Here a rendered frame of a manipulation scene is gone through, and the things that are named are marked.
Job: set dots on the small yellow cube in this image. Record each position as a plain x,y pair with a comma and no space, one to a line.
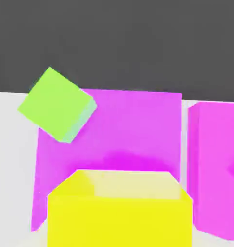
119,220

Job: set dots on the large magenta box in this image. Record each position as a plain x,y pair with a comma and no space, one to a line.
217,166
132,127

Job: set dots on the small green cube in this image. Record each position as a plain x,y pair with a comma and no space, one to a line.
55,104

